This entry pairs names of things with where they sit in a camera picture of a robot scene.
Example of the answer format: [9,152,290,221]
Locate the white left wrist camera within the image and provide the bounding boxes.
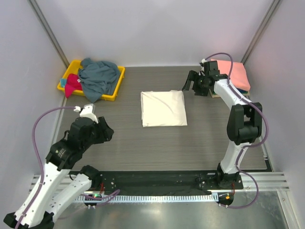
[73,104,99,123]

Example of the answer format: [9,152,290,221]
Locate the light blue cloth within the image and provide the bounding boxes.
[60,78,67,88]

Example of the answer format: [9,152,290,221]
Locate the magenta red t shirt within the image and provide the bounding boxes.
[64,73,82,98]

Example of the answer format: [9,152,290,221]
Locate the folded beige t shirt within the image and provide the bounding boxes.
[209,90,250,98]

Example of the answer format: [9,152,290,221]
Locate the left aluminium corner post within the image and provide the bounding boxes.
[27,0,70,68]

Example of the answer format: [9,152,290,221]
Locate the cream white t shirt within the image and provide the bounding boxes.
[140,90,187,127]

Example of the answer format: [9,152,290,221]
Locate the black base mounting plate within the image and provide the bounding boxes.
[101,170,244,197]

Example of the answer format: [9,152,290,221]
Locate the yellow plastic bin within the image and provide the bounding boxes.
[57,59,126,101]

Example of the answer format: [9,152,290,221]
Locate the white slotted cable duct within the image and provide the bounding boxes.
[74,193,219,204]

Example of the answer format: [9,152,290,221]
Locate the aluminium corner post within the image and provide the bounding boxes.
[27,0,70,68]
[241,0,283,64]

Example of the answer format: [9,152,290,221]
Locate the folded navy blue t shirt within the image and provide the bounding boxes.
[238,88,248,94]

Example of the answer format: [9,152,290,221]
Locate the grey blue t shirt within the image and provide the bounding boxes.
[78,58,121,103]

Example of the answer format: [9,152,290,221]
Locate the right aluminium corner post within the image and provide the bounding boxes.
[241,0,283,64]

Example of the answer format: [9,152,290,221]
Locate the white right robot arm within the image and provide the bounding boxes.
[183,60,262,189]

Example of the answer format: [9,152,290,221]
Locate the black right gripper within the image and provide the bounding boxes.
[183,70,209,97]

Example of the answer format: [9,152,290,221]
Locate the aluminium frame rail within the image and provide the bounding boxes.
[29,172,290,193]

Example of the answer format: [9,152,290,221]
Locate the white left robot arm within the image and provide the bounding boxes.
[3,117,114,229]

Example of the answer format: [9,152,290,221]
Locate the folded pink t shirt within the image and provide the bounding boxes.
[211,59,251,91]

